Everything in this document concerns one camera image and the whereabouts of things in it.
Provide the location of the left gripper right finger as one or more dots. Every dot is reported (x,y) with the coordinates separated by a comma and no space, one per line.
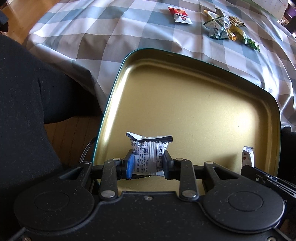
(183,171)

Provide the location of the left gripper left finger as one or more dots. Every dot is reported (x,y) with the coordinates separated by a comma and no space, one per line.
(113,170)

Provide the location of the silver grey snack packet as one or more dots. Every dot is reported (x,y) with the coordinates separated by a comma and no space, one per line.
(148,152)

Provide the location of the green candy wrapper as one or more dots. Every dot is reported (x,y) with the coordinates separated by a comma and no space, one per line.
(252,44)

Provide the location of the green white triangle packet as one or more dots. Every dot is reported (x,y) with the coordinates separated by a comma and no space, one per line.
(218,24)

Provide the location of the red white snack packet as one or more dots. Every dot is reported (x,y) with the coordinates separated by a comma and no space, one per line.
(179,15)

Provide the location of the silver yellow snack packet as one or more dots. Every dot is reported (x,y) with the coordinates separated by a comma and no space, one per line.
(248,156)

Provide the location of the brown heart pattern packet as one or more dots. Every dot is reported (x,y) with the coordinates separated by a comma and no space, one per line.
(235,21)

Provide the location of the gold metal tin tray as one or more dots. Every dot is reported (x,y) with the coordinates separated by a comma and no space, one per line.
(210,112)

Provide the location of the black trouser leg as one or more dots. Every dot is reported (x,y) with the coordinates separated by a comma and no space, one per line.
(34,94)

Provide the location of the checkered blue grey tablecloth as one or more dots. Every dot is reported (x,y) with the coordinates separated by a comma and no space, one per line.
(88,40)

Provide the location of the desk calendar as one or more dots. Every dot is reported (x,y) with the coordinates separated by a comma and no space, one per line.
(275,8)

